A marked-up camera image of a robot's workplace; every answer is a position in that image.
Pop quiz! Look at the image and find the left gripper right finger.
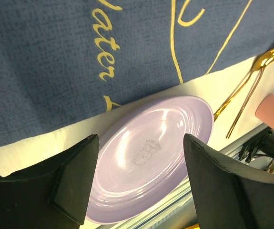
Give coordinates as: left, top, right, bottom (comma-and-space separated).
183, 134, 274, 229

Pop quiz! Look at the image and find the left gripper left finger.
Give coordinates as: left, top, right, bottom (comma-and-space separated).
0, 135, 99, 229

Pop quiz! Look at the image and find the purple plastic plate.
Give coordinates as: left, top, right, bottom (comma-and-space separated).
86, 95, 213, 224

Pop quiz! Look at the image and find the blue cloth placemat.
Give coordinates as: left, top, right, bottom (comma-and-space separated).
0, 0, 274, 146

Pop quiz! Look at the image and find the gold spoon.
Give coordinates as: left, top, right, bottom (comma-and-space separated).
214, 48, 274, 121

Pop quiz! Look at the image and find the copper fork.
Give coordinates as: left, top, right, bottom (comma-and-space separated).
226, 67, 265, 139

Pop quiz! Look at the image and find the aluminium mounting rail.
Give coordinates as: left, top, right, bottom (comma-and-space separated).
112, 124, 274, 229

